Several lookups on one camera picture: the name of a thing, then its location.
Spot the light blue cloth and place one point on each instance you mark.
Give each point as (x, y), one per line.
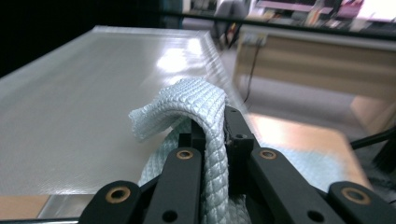
(199, 99)

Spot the silver two-tier metal rack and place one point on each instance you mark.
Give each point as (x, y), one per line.
(77, 109)

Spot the light wooden desk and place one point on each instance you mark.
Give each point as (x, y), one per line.
(311, 68)

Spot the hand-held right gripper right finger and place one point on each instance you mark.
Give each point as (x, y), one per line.
(274, 186)

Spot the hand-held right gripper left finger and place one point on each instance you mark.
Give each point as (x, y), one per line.
(180, 186)

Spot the black tripod stand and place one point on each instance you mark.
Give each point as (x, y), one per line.
(379, 146)

